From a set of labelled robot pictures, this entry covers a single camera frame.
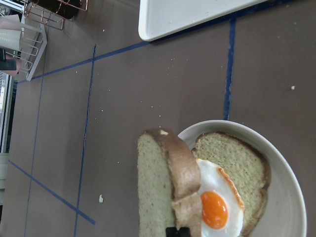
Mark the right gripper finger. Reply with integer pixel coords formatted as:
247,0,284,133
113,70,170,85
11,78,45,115
165,227,191,237

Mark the white bear tray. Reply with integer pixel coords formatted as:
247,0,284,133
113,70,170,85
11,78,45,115
138,0,262,41

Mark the fried egg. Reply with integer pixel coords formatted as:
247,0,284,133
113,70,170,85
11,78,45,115
196,158,244,237

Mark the white round plate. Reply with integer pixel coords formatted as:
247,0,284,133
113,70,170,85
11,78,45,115
179,120,307,237

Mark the white cup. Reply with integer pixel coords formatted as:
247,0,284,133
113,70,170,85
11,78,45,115
0,29,22,51

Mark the pink cup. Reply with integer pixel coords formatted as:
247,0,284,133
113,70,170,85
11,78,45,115
0,14,22,31

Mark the white wire cup rack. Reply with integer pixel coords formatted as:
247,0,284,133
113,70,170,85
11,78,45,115
4,14,48,81

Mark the copper wire bottle rack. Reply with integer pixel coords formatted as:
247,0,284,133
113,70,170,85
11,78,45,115
23,0,89,30

